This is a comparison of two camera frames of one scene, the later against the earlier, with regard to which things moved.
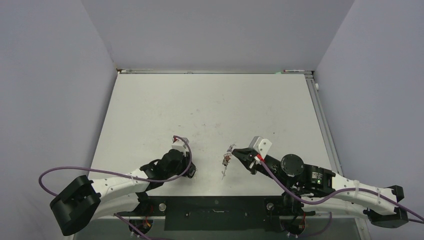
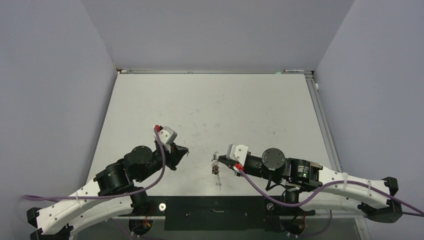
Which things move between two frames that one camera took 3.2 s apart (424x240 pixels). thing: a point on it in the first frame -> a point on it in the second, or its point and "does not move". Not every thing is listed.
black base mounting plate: (220, 213) does not move
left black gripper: (185, 160) -> (175, 153)
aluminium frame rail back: (133, 71) does not move
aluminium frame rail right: (323, 124) does not move
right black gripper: (247, 162) -> (224, 158)
